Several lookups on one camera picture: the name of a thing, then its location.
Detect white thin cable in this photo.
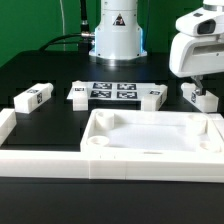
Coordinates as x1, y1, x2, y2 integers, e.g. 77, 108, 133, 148
59, 0, 66, 52

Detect white marker sheet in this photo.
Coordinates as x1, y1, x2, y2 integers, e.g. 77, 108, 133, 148
66, 81, 158, 101

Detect white U-shaped fence frame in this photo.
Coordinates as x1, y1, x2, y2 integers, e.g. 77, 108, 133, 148
0, 108, 224, 184

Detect black cables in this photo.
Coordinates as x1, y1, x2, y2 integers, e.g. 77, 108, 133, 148
39, 0, 96, 52

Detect white desk tabletop tray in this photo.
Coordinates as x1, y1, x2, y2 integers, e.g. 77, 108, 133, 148
80, 109, 224, 155

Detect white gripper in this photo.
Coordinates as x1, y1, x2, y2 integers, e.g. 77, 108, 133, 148
169, 10, 224, 96

